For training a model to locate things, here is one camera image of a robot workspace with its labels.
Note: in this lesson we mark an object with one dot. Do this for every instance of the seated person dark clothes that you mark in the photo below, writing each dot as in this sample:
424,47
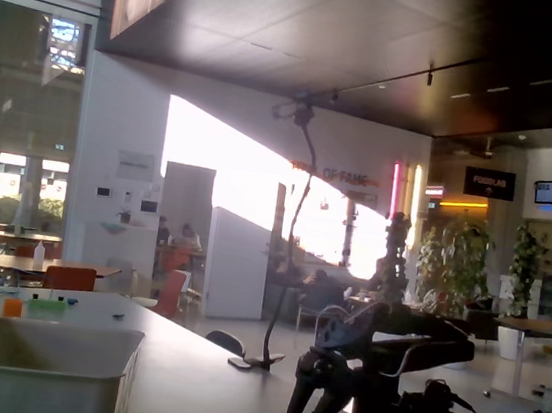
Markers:
321,290

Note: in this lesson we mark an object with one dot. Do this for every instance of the orange light strip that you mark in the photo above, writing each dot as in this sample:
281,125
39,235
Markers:
462,204

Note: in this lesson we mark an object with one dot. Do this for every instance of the large leafy plant white pot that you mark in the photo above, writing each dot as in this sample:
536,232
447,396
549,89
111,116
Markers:
455,269

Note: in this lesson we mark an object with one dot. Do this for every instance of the white light tube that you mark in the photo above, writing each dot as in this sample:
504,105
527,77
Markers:
414,203

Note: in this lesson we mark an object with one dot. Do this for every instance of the black foodlab sign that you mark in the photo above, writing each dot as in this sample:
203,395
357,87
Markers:
489,182

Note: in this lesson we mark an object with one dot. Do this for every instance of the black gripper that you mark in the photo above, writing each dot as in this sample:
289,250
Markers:
322,376

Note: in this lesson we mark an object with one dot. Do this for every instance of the dark tall plant column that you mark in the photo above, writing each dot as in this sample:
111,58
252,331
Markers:
394,261

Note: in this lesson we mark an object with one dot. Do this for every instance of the round wooden table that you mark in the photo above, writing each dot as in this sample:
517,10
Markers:
25,236

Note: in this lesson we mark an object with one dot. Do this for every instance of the small potted plant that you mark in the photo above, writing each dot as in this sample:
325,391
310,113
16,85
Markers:
125,217

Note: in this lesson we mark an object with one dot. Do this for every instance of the green rectangular block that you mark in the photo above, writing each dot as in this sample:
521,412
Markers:
47,305

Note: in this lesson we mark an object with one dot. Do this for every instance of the small dark flat object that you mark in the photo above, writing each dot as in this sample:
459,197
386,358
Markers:
118,315

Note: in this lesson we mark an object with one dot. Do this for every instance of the black gooseneck clamp mount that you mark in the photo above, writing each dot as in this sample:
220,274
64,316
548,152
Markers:
257,363

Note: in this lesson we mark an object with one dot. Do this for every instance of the white partition cabinet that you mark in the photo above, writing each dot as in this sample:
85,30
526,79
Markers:
235,267

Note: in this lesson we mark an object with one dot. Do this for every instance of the seated person light top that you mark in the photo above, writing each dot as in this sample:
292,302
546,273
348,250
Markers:
190,239

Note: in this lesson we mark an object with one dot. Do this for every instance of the small blue object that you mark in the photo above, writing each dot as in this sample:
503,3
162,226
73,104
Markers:
72,301

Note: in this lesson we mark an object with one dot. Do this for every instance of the red chair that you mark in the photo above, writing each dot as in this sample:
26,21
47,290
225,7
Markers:
171,290

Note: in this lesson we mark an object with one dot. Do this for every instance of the pink neon tube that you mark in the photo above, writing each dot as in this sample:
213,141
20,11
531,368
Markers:
394,191

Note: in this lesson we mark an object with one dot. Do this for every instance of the teal perforated chair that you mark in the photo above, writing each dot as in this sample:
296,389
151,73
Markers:
225,341

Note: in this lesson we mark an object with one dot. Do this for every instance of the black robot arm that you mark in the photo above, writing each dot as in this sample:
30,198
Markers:
420,345

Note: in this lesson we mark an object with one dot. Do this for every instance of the white plastic bin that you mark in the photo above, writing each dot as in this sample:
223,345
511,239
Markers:
32,388

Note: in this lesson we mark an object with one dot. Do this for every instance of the orange chair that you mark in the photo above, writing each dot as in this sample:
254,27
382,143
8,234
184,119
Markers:
69,278

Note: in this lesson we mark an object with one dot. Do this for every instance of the clear plastic bottle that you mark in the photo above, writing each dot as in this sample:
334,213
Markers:
39,254

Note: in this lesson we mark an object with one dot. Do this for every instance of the white counter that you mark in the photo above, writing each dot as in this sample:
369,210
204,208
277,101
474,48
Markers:
114,252

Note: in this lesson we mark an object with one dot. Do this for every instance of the slim leafy plant white pot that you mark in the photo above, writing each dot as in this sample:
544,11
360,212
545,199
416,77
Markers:
525,267

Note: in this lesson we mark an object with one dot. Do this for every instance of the black ceiling spotlight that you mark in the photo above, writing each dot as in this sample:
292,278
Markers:
429,77

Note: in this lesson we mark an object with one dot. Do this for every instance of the wooden table on wheels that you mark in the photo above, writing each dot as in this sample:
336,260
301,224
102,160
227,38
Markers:
538,327

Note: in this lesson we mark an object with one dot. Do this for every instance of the wooden cafe table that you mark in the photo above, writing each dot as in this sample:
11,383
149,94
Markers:
7,261

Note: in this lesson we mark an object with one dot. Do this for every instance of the orange block on table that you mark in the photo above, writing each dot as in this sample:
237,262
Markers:
12,308

